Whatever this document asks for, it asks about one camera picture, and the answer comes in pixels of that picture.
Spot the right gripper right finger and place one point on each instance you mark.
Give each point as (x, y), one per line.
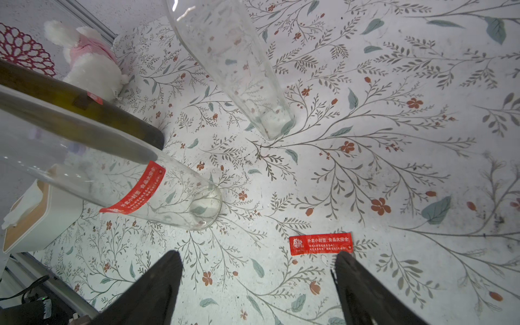
(364, 300)

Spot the white plush toy pink shirt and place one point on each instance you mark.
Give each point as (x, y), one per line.
(93, 66)

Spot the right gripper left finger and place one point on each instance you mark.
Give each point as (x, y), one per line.
(151, 299)

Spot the tall clear corked bottle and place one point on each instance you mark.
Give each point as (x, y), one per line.
(107, 167)

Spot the dark green wine bottle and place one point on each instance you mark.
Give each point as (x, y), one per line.
(79, 101)

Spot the clear bottle with red label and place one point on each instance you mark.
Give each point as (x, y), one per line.
(221, 37)

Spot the red peeled label sticker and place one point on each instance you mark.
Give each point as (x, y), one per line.
(321, 244)

